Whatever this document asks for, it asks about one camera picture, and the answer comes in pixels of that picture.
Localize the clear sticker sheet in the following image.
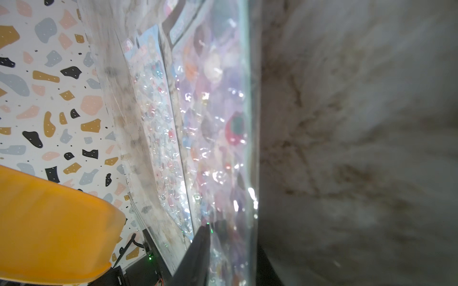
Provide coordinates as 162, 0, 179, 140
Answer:
124, 26, 194, 240

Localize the holographic sticker sheet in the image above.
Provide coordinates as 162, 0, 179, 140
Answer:
172, 1, 261, 286

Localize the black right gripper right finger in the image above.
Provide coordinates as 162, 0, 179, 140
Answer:
256, 245, 283, 286

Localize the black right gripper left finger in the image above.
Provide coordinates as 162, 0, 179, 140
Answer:
168, 224, 211, 286

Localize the yellow storage tray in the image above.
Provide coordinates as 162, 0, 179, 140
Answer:
1, 167, 125, 286

